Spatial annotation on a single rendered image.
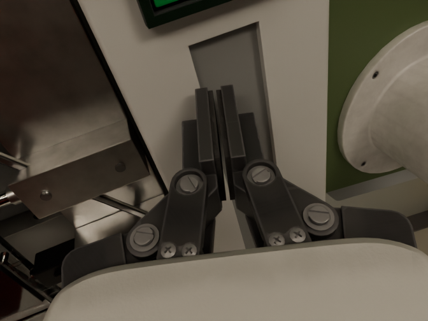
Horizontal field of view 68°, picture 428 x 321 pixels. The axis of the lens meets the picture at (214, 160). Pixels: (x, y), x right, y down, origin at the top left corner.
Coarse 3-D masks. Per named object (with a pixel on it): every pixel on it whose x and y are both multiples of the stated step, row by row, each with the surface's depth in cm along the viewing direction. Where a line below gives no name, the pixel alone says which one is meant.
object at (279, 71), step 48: (96, 0) 10; (240, 0) 12; (288, 0) 12; (144, 48) 12; (192, 48) 13; (240, 48) 13; (288, 48) 14; (144, 96) 13; (192, 96) 14; (240, 96) 15; (288, 96) 15; (288, 144) 17; (240, 240) 21
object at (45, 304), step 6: (36, 306) 28; (42, 306) 28; (48, 306) 28; (18, 312) 28; (24, 312) 28; (30, 312) 28; (36, 312) 28; (42, 312) 28; (6, 318) 28; (12, 318) 28; (18, 318) 28; (24, 318) 28; (30, 318) 28
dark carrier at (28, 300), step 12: (0, 264) 24; (0, 276) 24; (12, 276) 25; (0, 288) 25; (12, 288) 25; (24, 288) 26; (0, 300) 26; (12, 300) 26; (24, 300) 27; (36, 300) 27; (0, 312) 27; (12, 312) 27
